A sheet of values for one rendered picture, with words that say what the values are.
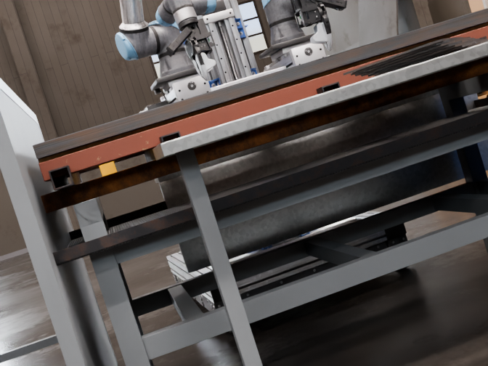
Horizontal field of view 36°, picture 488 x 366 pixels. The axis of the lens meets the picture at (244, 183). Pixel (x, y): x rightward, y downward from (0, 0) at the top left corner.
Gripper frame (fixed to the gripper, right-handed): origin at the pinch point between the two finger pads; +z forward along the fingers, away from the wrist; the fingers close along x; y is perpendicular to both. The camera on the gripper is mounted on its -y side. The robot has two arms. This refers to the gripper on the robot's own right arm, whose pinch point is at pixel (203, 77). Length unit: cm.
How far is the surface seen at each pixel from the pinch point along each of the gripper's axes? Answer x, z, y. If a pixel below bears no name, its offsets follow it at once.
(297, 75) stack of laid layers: -56, 22, 6
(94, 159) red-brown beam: -47, 25, -52
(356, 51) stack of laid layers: -59, 22, 24
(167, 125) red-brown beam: -50, 23, -32
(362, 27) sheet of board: 593, -163, 431
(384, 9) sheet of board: 524, -158, 426
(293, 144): 21.7, 29.1, 30.2
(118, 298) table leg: -39, 60, -58
